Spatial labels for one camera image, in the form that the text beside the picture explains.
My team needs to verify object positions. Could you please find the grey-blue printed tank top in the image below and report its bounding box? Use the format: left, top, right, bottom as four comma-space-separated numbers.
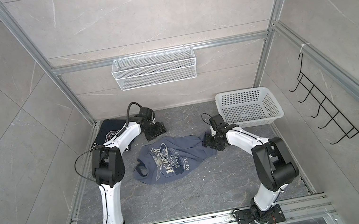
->
133, 135, 217, 185

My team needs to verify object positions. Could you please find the navy tank top red trim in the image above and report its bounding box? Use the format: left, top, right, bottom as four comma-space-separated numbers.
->
90, 119, 126, 151

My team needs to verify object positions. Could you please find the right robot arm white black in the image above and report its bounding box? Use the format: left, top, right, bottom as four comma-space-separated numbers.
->
203, 127, 299, 224

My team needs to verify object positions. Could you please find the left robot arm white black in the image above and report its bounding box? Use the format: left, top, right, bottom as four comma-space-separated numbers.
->
91, 119, 167, 224

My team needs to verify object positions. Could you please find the white plastic laundry basket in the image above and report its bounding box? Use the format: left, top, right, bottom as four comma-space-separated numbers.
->
215, 87, 284, 128

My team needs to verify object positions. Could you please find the left black corrugated cable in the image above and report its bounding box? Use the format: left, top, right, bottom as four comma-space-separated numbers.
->
122, 100, 146, 127

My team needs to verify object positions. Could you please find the white wire mesh wall basket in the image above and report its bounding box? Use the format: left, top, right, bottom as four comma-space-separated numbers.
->
111, 47, 197, 91

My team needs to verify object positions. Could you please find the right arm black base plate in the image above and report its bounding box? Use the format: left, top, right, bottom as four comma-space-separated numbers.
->
232, 204, 286, 224

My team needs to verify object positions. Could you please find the black wire hook rack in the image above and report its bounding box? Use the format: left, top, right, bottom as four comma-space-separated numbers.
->
289, 53, 359, 145

